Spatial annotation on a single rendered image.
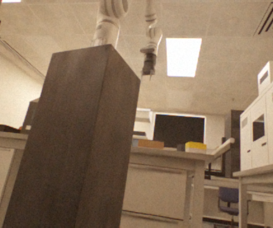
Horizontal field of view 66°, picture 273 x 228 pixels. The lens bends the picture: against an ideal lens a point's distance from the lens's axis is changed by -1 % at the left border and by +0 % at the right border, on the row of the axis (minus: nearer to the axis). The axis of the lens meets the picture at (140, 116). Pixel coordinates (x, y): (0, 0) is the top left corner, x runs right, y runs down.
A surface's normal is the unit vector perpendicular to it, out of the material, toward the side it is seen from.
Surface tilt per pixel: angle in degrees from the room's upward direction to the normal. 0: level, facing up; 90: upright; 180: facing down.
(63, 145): 90
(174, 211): 90
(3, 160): 90
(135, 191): 90
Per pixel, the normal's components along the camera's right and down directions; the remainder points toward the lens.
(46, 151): -0.38, -0.33
